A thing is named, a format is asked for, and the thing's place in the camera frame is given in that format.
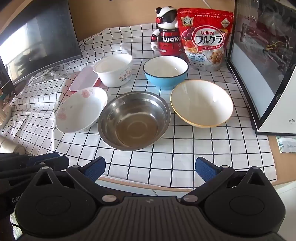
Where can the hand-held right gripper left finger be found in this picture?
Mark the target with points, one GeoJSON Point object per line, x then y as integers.
{"type": "Point", "coordinates": [97, 167]}

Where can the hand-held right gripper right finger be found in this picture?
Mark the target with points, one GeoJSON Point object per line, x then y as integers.
{"type": "Point", "coordinates": [204, 168]}

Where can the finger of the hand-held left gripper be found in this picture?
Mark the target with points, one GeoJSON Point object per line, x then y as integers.
{"type": "Point", "coordinates": [55, 163]}
{"type": "Point", "coordinates": [44, 157]}

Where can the stainless steel bowl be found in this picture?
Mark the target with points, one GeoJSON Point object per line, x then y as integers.
{"type": "Point", "coordinates": [134, 125]}

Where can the white floral bowl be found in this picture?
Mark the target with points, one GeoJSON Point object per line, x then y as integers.
{"type": "Point", "coordinates": [78, 111]}

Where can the blue enamel bowl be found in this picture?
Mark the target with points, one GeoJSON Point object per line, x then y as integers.
{"type": "Point", "coordinates": [201, 102]}

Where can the pink plastic container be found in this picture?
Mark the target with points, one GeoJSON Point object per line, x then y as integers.
{"type": "Point", "coordinates": [81, 81]}

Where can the white plastic bowl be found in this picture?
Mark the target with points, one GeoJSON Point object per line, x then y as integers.
{"type": "Point", "coordinates": [115, 76]}

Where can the blue ceramic bowl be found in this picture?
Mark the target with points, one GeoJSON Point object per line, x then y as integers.
{"type": "Point", "coordinates": [161, 81]}

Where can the black checked white tablecloth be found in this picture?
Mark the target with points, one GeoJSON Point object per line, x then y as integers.
{"type": "Point", "coordinates": [185, 148]}

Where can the small green white packet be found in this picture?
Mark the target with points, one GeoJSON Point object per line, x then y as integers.
{"type": "Point", "coordinates": [286, 144]}

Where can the white glass-sided computer case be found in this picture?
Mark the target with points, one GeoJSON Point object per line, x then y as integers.
{"type": "Point", "coordinates": [284, 111]}

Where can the black computer monitor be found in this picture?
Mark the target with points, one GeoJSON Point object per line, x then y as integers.
{"type": "Point", "coordinates": [34, 34]}

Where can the red cereal bag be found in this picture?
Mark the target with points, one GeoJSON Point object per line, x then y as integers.
{"type": "Point", "coordinates": [208, 41]}

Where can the red white robot toy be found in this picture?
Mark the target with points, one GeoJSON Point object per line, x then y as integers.
{"type": "Point", "coordinates": [167, 39]}

